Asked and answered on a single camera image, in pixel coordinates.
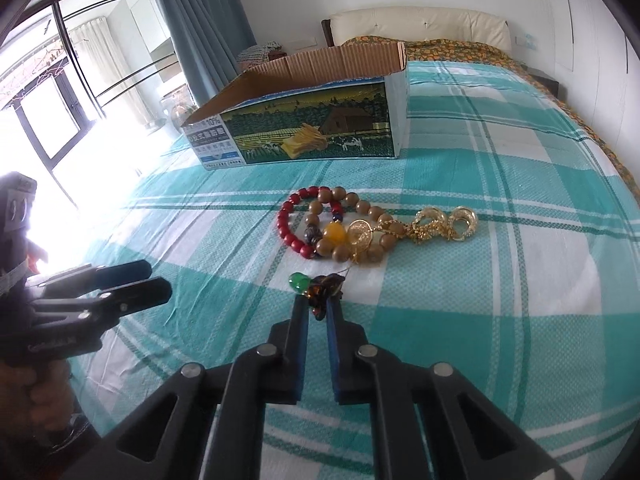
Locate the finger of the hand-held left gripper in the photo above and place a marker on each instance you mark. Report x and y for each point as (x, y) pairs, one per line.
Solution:
(145, 292)
(125, 270)

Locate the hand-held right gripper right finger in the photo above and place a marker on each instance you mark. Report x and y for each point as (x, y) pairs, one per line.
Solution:
(334, 360)

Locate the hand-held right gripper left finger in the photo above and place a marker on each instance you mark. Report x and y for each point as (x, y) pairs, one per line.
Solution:
(301, 350)

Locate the printed cardboard box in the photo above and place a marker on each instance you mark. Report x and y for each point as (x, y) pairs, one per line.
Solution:
(300, 125)

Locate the person's left hand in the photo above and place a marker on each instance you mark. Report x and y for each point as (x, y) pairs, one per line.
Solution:
(35, 395)

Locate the black framed window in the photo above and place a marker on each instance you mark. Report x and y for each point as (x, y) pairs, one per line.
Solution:
(47, 160)

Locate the teal checked cloth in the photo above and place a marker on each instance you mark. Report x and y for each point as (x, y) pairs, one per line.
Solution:
(500, 310)

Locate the sliding glass door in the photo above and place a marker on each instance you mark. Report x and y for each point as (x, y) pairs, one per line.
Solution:
(80, 60)

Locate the blue-grey curtain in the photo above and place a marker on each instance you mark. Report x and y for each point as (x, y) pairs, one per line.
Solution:
(200, 35)

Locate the folded cloth on nightstand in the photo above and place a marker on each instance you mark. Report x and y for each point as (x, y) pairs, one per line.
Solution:
(255, 55)

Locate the cream padded headboard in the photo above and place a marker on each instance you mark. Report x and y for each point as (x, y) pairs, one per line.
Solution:
(425, 25)

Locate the dark wooden nightstand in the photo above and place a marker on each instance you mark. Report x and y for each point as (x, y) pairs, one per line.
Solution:
(545, 80)

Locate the white wardrobe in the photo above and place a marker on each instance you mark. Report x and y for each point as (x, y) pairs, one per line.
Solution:
(600, 20)

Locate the wall socket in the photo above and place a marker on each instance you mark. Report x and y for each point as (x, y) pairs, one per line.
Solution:
(530, 41)

